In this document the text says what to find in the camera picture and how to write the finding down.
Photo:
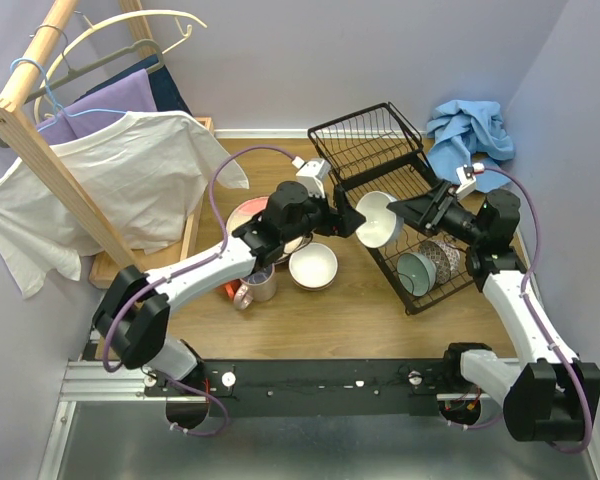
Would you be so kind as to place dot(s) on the pink mug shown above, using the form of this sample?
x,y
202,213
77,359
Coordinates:
x,y
260,286

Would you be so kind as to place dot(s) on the purple shirt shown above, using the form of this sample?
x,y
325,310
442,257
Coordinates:
x,y
130,94

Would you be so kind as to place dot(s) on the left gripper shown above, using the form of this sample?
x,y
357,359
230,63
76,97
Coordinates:
x,y
338,211

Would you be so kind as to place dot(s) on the blue cloth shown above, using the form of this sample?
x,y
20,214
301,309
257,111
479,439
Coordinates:
x,y
462,128

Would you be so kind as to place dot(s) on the teal bowl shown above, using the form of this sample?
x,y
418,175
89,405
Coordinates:
x,y
417,273

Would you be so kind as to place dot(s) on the plain white bowl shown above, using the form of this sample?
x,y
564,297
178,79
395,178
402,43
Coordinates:
x,y
382,226

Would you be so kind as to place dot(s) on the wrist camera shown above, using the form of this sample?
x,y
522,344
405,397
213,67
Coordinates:
x,y
312,174
467,177

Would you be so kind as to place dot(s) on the white orange bowl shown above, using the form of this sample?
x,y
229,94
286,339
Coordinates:
x,y
315,264

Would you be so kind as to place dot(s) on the blue hanger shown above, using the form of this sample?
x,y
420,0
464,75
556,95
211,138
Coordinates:
x,y
57,106

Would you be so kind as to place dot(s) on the pink white plate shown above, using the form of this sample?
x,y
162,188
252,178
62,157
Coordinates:
x,y
246,210

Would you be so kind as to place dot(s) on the black wire dish rack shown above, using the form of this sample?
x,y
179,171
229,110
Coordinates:
x,y
378,149

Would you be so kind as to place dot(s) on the navy garment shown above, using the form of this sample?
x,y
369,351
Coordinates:
x,y
165,92

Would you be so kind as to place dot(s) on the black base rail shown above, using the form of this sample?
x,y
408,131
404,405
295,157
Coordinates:
x,y
325,387

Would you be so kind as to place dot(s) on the white t-shirt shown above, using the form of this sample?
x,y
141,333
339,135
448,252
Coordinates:
x,y
146,173

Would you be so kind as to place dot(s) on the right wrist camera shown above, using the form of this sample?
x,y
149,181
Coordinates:
x,y
467,177

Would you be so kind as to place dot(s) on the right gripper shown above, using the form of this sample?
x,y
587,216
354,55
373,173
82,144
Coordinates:
x,y
427,210

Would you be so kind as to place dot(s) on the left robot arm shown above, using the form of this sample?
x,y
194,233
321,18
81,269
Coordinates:
x,y
134,313

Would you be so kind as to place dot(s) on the grey hanger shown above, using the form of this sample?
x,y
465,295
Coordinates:
x,y
74,74

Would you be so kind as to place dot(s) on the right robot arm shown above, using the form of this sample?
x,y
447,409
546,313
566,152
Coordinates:
x,y
552,396

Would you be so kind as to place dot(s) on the orange mug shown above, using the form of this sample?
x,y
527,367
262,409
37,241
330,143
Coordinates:
x,y
230,288

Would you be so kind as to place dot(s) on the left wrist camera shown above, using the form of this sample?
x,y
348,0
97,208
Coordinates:
x,y
312,174

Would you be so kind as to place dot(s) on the white patterned bowl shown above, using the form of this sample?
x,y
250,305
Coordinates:
x,y
445,256

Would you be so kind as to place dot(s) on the green beige bowl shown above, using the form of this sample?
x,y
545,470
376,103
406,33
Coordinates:
x,y
313,288

